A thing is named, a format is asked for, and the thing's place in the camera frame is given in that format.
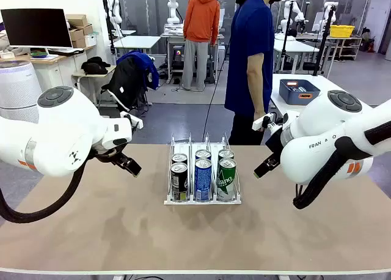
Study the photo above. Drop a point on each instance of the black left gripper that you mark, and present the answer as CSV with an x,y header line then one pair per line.
x,y
105,157

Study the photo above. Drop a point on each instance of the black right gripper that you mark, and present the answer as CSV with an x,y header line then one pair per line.
x,y
275,142

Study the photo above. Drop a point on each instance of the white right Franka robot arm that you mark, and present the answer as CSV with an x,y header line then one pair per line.
x,y
320,130

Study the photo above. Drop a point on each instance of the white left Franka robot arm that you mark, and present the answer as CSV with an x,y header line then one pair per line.
x,y
61,133

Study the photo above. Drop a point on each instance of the person's right forearm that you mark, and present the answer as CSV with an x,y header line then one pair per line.
x,y
258,96

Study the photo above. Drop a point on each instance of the white lab robot arm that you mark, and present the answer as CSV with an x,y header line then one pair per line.
x,y
287,20
116,14
172,14
331,17

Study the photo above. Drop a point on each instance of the green beverage can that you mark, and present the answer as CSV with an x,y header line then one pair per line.
x,y
226,154
226,182

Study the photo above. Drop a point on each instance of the black beverage can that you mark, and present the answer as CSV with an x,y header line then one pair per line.
x,y
178,182
179,158

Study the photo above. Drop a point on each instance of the blue beverage can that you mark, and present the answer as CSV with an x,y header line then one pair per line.
x,y
203,154
203,182

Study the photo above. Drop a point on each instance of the white clear can dispenser rack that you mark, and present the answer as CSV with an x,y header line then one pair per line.
x,y
201,202

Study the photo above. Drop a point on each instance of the person's right hand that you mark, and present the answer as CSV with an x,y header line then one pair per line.
x,y
261,114

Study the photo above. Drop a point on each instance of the black jacket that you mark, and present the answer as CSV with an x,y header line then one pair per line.
x,y
125,78

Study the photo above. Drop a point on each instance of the white side table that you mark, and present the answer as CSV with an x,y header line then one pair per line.
x,y
323,82

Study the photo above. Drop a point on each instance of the small beige side table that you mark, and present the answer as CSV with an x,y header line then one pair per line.
x,y
80,75

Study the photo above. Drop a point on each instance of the blue jacket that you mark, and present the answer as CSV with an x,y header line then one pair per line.
x,y
143,63

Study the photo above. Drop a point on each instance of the black clothes pile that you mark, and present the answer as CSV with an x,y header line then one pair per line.
x,y
94,66

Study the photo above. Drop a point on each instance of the computer tower with lit fan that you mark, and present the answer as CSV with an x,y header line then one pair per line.
x,y
177,52

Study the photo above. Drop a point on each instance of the wooden desk white panel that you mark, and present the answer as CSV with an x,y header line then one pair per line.
x,y
52,72

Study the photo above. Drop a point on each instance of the white lab table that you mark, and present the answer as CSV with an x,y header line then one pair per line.
x,y
137,41
293,46

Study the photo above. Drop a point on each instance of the black tripod pole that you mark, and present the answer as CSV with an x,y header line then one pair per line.
x,y
286,38
324,38

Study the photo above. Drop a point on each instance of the black keyboard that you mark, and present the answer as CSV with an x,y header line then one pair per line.
x,y
65,51

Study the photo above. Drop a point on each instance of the small white carton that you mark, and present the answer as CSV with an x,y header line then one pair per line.
x,y
90,40

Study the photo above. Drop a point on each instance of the brown cardboard box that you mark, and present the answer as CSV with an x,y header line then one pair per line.
x,y
76,34
76,20
78,43

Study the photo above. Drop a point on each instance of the grey workbench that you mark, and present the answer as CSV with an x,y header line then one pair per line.
x,y
172,38

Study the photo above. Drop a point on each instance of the person in blue shirt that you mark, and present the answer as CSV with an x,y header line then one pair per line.
x,y
250,32

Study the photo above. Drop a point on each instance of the white round air purifier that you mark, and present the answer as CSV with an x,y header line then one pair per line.
x,y
18,87

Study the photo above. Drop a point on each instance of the wooden shelf rack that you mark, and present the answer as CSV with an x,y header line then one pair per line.
x,y
348,47

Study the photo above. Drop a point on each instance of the green dish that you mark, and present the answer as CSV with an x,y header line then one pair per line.
x,y
39,53

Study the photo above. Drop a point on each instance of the yellow plastic crate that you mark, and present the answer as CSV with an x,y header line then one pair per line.
x,y
342,31

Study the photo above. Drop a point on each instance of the person in orange hoodie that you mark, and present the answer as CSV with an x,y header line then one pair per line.
x,y
201,20

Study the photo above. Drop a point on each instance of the red fire extinguisher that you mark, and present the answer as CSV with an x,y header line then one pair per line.
x,y
370,46

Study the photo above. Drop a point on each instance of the black computer monitor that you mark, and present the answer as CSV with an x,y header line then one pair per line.
x,y
36,27

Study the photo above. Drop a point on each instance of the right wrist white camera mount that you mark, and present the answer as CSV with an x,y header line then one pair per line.
x,y
259,123

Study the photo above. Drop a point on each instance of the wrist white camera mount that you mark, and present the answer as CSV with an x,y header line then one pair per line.
x,y
134,121
259,123

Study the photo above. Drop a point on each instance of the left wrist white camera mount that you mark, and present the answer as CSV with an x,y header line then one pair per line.
x,y
134,121

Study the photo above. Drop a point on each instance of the grey frame chair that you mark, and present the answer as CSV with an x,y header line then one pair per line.
x,y
113,97

